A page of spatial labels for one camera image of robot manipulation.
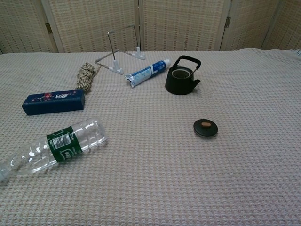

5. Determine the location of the black teapot lid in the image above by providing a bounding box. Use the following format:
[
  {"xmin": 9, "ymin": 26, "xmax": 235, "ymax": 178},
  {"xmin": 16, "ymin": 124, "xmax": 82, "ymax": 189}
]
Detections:
[{"xmin": 193, "ymin": 119, "xmax": 218, "ymax": 138}]

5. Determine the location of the dark blue floral box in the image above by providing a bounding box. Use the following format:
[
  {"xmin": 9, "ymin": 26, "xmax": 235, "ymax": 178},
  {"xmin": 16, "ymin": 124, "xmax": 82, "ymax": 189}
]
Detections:
[{"xmin": 22, "ymin": 89, "xmax": 85, "ymax": 116}]

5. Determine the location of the woven folding screen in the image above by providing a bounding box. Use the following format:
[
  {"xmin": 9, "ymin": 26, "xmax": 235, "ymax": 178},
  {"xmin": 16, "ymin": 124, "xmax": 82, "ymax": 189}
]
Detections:
[{"xmin": 0, "ymin": 0, "xmax": 301, "ymax": 54}]

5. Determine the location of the coiled braided rope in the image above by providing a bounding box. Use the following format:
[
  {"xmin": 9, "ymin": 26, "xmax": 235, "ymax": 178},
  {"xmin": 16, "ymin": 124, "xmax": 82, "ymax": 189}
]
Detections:
[{"xmin": 75, "ymin": 61, "xmax": 102, "ymax": 93}]

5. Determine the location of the beige waffle-weave tablecloth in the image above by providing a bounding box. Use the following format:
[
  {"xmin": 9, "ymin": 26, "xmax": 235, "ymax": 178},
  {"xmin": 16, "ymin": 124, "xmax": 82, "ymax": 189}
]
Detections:
[{"xmin": 0, "ymin": 48, "xmax": 301, "ymax": 226}]

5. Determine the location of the black round object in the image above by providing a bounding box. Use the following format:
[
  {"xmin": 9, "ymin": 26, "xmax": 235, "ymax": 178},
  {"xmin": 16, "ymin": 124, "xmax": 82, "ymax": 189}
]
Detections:
[{"xmin": 165, "ymin": 55, "xmax": 202, "ymax": 96}]

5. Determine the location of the blue and white toothpaste tube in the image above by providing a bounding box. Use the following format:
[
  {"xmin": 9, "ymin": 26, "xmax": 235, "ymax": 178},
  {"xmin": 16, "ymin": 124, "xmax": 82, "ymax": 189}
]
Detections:
[{"xmin": 124, "ymin": 58, "xmax": 170, "ymax": 89}]

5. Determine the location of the wire stand with white feet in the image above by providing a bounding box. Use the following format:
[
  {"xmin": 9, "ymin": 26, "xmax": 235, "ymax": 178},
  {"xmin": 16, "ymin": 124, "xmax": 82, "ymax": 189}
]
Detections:
[{"xmin": 94, "ymin": 24, "xmax": 146, "ymax": 74}]

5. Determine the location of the clear bottle with green label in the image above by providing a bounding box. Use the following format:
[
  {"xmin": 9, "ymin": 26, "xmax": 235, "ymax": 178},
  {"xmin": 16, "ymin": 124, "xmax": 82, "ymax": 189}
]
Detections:
[{"xmin": 0, "ymin": 117, "xmax": 109, "ymax": 182}]

